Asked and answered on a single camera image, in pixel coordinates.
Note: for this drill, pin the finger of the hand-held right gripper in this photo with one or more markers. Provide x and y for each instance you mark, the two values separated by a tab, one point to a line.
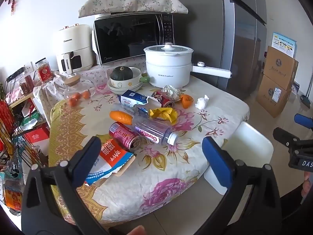
304	122
285	137

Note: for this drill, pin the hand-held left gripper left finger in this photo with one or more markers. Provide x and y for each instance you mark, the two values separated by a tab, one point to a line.
89	151

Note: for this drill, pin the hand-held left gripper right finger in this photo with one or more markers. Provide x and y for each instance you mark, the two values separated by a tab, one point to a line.
216	164

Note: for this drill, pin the white plastic bin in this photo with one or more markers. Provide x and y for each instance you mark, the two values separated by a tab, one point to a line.
249	142

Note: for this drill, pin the red striped drink can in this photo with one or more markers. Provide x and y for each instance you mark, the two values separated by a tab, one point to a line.
122	134

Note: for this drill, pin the orange carrot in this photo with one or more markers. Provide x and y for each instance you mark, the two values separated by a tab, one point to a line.
119	117

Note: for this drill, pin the white tissue ball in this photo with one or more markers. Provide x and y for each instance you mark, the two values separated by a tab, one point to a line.
202	102

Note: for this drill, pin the clear plastic bottle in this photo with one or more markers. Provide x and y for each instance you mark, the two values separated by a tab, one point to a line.
151	131

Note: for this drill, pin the blue milk carton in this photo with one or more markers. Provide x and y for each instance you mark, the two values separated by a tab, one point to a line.
133	98

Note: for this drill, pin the round orange peel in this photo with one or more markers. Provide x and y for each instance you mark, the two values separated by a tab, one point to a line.
187	100

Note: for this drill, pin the yellow foil wrapper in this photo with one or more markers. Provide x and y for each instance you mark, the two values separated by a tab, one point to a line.
163	114

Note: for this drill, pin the red cartoon drink can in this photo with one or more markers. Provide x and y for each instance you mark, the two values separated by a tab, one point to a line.
162	100

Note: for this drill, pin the white paper towel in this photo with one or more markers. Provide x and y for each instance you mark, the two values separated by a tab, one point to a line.
171	91

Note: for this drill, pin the person's right hand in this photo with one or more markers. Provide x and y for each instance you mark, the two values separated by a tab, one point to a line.
308	184

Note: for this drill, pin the person's left hand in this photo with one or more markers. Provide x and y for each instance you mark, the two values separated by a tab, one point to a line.
137	231

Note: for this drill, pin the dark dustpan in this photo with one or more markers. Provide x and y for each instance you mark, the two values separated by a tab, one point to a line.
305	100

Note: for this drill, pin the cardboard box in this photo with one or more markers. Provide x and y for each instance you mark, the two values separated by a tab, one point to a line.
272	98
280	66

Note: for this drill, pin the small orange fruit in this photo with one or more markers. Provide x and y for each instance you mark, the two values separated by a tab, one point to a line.
86	94
78	96
72	101

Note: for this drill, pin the red box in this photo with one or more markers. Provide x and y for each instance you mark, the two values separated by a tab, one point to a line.
38	137

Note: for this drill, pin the glass jar with wooden lid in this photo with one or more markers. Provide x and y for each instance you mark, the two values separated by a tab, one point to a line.
73	88

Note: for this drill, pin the green packet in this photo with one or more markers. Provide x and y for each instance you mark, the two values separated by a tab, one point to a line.
30	121

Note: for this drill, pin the white flowered bowl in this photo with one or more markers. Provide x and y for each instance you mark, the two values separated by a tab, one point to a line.
127	83

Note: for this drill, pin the blue and white box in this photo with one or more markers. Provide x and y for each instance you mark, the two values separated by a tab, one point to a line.
285	44

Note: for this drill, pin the green pumpkin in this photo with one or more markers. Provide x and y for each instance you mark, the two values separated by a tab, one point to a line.
121	73

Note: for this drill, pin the orange packet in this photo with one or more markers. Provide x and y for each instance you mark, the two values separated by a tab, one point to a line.
12	195

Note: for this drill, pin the red label glass jar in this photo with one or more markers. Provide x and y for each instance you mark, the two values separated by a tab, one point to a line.
44	72

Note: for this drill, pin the glass jar of red sticks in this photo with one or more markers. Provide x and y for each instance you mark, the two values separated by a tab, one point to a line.
25	84

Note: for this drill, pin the white electric cooking pot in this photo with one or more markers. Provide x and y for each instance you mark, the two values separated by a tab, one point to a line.
168	71

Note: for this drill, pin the cream air fryer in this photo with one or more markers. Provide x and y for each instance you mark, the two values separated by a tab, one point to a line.
73	44

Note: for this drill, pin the black microwave oven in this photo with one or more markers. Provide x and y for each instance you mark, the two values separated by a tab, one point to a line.
129	38

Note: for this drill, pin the grey refrigerator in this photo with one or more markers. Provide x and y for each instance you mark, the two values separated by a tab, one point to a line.
220	34

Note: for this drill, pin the glass pot lid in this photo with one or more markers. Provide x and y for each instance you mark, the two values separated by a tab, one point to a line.
168	49

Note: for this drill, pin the floral cloth cover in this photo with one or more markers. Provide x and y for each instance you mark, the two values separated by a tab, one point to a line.
132	3

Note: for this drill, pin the white wall socket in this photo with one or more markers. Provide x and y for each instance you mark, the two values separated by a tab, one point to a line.
29	68

